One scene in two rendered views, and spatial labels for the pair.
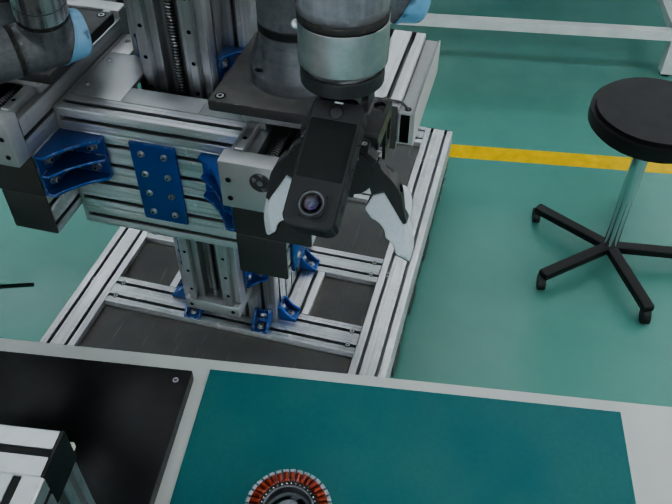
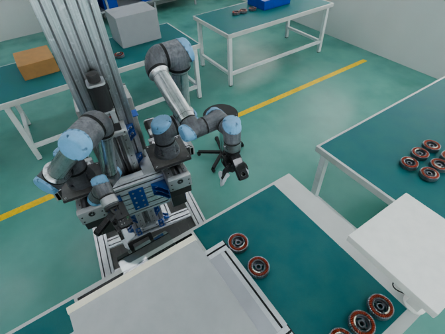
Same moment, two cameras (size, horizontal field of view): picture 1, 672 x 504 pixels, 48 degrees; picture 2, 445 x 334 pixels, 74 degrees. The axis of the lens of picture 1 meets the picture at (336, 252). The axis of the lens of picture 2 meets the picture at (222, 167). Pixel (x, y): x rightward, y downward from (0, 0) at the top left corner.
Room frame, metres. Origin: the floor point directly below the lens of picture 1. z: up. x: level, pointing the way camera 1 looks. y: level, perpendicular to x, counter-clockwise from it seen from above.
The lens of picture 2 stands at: (-0.17, 0.63, 2.22)
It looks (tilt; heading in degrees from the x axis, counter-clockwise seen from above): 45 degrees down; 321
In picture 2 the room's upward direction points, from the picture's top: 3 degrees counter-clockwise
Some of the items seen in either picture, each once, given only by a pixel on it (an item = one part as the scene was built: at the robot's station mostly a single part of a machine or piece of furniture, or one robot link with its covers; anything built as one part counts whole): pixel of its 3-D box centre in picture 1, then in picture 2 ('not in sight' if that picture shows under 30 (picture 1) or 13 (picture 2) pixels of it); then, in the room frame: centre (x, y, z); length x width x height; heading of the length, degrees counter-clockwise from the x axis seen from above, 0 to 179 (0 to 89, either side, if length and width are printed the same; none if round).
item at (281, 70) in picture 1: (296, 45); (165, 145); (1.07, 0.06, 1.09); 0.15 x 0.15 x 0.10
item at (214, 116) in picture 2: not in sight; (215, 120); (0.66, 0.00, 1.45); 0.11 x 0.11 x 0.08; 83
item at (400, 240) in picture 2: not in sight; (396, 271); (-0.19, -0.27, 0.98); 0.37 x 0.35 x 0.46; 83
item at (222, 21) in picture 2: not in sight; (263, 35); (2.99, -2.83, 0.38); 1.90 x 0.90 x 0.75; 83
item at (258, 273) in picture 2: not in sight; (258, 267); (0.28, 0.08, 0.77); 0.11 x 0.11 x 0.04
